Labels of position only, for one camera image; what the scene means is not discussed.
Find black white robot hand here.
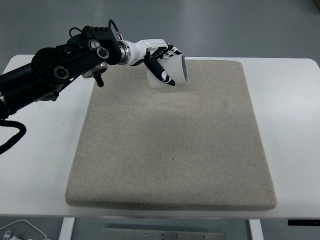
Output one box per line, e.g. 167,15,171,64
126,38,183,87

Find white ribbed cup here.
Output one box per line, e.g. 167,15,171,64
144,54,189,88

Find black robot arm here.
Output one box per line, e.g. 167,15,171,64
0,19,122,120

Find beige felt mat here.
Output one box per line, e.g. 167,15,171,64
65,60,277,211

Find white table leg left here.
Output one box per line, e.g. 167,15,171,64
58,217,76,240

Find white table leg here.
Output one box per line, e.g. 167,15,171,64
248,219,264,240
58,217,76,240

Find white table leg right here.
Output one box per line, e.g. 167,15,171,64
248,219,264,240

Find black table control panel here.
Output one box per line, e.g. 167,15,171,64
287,219,320,227

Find black sleeved cable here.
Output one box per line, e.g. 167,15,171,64
0,119,28,155

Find white cable on floor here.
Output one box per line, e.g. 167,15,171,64
0,219,55,240

